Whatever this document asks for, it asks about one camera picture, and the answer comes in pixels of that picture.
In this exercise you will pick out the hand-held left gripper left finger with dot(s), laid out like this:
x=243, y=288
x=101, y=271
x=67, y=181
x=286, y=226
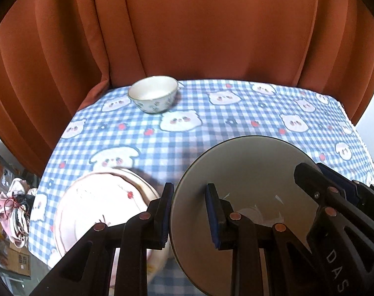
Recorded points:
x=167, y=215

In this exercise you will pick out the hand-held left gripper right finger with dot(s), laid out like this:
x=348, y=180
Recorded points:
x=214, y=215

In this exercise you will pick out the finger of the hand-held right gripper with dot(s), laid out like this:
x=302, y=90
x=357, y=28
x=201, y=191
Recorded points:
x=359, y=200
x=334, y=231

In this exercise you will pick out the green rim cat pattern bowl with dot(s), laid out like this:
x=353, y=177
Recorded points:
x=251, y=166

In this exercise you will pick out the pink plate with red pattern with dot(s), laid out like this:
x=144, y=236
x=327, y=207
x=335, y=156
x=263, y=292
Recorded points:
x=91, y=197

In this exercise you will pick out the blue checked tablecloth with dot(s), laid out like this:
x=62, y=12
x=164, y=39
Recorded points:
x=205, y=135

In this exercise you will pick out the white bowl with leaf sprigs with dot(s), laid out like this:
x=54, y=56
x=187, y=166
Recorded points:
x=153, y=103

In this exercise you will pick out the cardboard box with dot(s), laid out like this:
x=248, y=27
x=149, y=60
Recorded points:
x=20, y=260

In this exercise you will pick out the pink and white cloth pile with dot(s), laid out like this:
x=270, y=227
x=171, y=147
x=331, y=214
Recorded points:
x=16, y=188

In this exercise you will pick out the orange curtain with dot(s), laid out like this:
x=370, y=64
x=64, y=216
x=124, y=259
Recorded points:
x=205, y=21

